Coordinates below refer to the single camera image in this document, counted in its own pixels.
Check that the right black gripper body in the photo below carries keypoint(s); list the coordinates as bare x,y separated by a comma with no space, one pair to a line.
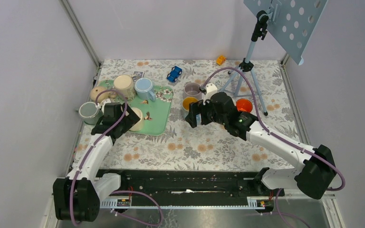
208,115

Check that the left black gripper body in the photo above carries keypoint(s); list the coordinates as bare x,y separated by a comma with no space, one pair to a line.
128,121

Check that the blue mug yellow inside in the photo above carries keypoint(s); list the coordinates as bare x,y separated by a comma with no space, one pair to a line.
186,107

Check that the mauve pink mug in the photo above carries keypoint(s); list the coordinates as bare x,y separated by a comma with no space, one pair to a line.
192,90

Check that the orange mug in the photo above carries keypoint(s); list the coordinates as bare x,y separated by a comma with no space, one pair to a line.
244,105

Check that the cream upside-down mug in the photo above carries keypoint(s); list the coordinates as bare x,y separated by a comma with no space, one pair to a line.
140,124

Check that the light blue upside-down mug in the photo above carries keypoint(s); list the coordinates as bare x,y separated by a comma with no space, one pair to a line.
144,88

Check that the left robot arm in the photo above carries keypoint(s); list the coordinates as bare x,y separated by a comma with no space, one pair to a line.
77,197

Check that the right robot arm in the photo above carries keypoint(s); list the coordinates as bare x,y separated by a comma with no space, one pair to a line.
313,168

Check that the beige teapot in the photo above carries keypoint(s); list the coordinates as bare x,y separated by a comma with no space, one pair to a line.
98,89

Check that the grey metal cup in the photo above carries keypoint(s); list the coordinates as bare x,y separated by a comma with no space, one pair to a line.
89,113

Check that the light blue tripod stand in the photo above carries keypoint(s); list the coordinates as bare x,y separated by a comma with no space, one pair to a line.
248,63

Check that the tall beige cup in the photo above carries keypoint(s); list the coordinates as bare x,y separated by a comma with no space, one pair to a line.
124,85

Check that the floral table cloth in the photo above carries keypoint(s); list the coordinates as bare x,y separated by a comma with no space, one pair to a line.
209,147

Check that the green plastic tray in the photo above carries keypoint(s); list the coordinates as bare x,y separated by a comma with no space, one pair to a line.
155,113

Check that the blue toy car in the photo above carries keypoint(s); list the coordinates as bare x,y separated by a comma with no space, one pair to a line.
174,74

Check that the orange toy block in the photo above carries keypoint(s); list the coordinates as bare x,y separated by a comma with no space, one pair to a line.
220,60

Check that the perforated grey panel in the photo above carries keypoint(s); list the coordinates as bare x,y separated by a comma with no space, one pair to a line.
290,22

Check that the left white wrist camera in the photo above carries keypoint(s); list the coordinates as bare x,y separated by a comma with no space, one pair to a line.
101,105

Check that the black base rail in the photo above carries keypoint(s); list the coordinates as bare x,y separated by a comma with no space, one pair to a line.
195,188

